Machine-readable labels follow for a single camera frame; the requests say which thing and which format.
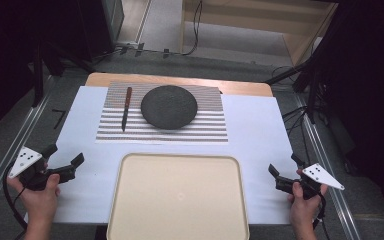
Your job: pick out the dark grey round plate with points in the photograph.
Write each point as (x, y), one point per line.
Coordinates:
(169, 106)

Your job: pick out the person's right hand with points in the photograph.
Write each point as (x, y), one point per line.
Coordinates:
(302, 210)

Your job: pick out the beige plastic tray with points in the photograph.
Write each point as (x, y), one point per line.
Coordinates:
(178, 196)

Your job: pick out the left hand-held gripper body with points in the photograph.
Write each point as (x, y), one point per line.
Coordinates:
(25, 161)

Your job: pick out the black metal stand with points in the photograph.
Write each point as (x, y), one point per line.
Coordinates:
(308, 76)
(38, 73)

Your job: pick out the striped placemat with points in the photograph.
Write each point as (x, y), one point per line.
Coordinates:
(210, 130)

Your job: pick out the white table cover sheet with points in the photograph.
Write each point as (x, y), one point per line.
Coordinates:
(253, 133)

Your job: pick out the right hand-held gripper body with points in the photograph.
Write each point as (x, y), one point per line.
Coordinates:
(321, 176)

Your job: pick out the person's left hand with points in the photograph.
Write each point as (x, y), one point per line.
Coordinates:
(40, 205)

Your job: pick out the dark cabinet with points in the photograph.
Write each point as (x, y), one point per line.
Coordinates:
(103, 23)

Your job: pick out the light wooden shelf unit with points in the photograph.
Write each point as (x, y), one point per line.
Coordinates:
(300, 43)

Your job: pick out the aluminium floor rail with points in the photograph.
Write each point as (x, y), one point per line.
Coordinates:
(10, 156)
(326, 173)

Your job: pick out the wooden table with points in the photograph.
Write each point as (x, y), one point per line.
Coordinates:
(246, 88)

